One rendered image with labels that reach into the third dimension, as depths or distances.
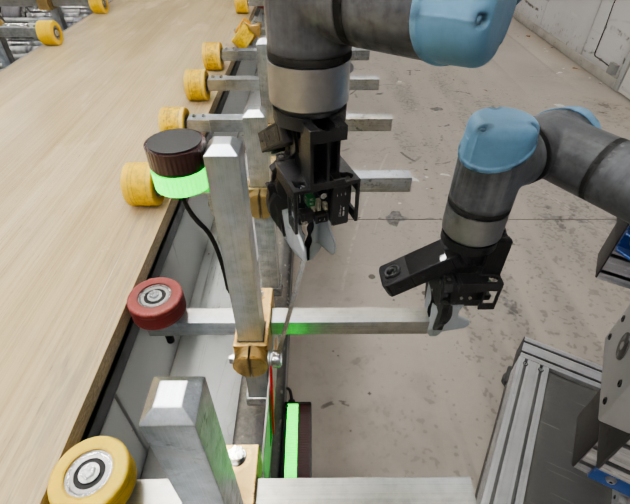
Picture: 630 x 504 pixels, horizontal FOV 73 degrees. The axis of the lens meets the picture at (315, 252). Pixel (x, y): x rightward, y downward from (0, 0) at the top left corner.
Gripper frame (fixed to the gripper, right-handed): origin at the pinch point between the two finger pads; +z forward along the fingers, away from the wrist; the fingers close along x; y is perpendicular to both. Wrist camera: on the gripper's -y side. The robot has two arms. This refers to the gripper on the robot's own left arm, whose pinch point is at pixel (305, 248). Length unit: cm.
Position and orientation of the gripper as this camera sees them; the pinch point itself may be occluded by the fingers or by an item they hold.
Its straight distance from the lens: 55.7
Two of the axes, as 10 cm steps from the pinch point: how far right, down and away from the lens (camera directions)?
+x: 9.4, -2.3, 2.6
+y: 3.5, 6.2, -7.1
